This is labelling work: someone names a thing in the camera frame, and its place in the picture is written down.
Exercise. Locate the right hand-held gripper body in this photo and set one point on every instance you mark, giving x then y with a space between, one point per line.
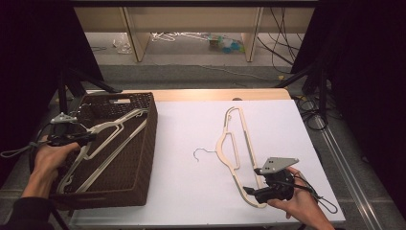
277 188

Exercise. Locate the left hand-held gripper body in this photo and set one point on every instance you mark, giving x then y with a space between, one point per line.
63 137

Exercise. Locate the cream plastic clothes hanger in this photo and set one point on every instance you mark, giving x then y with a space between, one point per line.
115 154
248 143
118 119

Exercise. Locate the brown wicker basket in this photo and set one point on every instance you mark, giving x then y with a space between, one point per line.
134 159

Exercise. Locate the person's left hand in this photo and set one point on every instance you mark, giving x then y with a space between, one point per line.
51 159

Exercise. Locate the person's right hand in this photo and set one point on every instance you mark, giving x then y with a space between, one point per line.
303 204

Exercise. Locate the black tripod stand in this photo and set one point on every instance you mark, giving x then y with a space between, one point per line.
323 92
62 96

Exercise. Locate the black curtain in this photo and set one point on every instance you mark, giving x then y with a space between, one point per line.
367 64
28 48

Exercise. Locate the clear plastic bag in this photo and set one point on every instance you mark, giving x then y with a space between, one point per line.
123 44

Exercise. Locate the colourful plastic toys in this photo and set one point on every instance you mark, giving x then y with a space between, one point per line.
226 44

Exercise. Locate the beige wooden desk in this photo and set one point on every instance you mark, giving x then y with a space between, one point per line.
191 19

